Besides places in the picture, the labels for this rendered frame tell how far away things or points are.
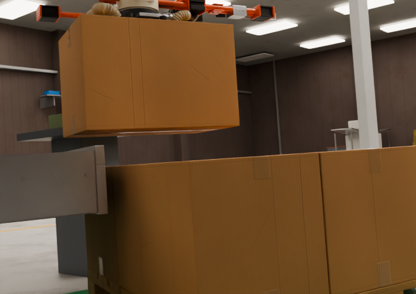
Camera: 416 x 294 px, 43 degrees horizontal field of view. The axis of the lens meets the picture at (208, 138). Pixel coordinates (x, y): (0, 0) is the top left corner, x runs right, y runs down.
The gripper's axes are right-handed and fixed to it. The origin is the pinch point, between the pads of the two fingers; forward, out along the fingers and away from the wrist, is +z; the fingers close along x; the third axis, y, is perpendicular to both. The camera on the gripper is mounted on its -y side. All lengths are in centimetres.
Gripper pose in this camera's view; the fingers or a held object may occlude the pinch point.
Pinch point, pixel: (197, 7)
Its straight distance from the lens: 230.6
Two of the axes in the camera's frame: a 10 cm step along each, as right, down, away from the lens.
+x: -0.6, -10.0, 0.4
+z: 4.7, -0.6, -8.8
